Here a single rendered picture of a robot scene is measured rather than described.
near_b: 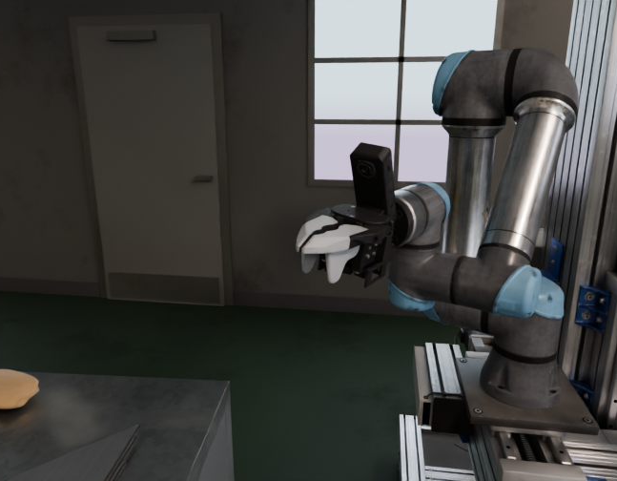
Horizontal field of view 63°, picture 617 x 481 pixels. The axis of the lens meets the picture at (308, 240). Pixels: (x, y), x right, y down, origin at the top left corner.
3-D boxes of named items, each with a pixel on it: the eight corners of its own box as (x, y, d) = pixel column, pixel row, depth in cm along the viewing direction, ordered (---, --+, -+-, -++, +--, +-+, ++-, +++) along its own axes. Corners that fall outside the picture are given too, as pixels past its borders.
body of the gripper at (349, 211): (365, 290, 60) (407, 263, 69) (377, 221, 57) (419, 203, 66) (312, 270, 63) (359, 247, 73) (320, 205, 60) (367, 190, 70)
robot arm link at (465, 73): (484, 345, 97) (516, 44, 83) (412, 325, 105) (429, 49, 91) (501, 323, 107) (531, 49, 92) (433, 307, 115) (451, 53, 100)
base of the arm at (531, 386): (474, 365, 110) (478, 324, 107) (546, 370, 108) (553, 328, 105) (486, 406, 95) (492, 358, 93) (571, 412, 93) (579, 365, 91)
